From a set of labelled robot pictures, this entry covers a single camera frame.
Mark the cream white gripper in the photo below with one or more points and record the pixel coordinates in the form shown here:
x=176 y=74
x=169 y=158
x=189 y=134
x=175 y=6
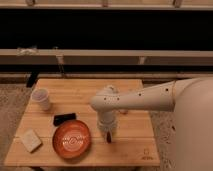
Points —
x=107 y=126

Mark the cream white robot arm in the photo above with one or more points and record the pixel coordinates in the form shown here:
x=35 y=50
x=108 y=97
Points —
x=190 y=101

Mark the white small packet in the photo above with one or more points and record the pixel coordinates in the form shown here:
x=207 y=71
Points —
x=123 y=111

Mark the wooden table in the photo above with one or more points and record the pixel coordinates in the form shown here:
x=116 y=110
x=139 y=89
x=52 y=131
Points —
x=133 y=145

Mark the orange patterned plate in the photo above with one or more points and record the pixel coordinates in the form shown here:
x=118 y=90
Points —
x=71 y=139

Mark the black rectangular block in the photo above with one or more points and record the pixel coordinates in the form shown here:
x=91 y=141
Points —
x=59 y=119

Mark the white paper cup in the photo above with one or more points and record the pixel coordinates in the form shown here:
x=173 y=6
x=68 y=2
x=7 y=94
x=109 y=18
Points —
x=41 y=97

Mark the beige sponge block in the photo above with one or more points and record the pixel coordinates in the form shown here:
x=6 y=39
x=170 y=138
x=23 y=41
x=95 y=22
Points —
x=30 y=140

